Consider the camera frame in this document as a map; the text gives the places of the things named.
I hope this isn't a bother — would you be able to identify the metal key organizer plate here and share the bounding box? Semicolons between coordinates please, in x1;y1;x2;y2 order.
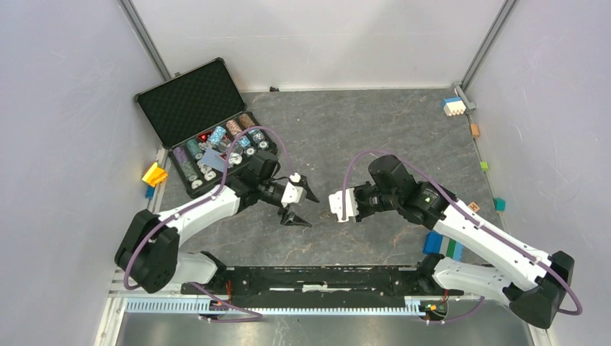
319;210;334;219

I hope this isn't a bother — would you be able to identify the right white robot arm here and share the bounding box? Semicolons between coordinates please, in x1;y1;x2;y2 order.
338;151;583;329

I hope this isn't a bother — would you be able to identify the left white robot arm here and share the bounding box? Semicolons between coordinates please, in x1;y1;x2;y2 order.
114;151;319;294

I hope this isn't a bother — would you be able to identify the blue green brick stack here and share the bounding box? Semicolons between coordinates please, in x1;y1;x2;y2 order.
422;231;463;261

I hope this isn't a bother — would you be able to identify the small orange patterned block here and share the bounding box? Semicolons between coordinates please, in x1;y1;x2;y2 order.
468;202;481;213

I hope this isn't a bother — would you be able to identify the black poker chip case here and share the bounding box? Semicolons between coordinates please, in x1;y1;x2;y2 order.
135;58;278;198

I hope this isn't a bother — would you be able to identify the blue white toy brick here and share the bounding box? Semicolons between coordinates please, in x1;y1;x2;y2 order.
442;97;467;117

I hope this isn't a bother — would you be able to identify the teal small block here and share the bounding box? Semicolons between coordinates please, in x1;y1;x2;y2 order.
493;197;506;213

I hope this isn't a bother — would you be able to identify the yellow orange toy block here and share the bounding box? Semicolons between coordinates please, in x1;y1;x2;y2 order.
141;161;168;187

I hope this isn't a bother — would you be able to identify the small blue block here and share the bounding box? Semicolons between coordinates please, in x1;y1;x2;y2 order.
145;186;155;200

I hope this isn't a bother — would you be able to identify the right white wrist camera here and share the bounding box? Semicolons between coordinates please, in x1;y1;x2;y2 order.
328;187;358;223

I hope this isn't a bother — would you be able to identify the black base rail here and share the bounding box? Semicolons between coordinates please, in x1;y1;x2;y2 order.
204;265;463;309

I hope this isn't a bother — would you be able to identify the grey slotted cable duct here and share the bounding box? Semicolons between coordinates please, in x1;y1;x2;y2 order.
125;296;425;317

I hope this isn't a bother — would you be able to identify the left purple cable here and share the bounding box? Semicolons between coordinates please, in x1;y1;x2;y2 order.
122;125;297;324

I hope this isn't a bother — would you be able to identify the purple cable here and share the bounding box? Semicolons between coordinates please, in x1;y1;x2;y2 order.
342;148;584;324
122;125;297;324

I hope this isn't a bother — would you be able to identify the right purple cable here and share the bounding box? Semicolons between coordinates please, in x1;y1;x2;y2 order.
342;148;584;324

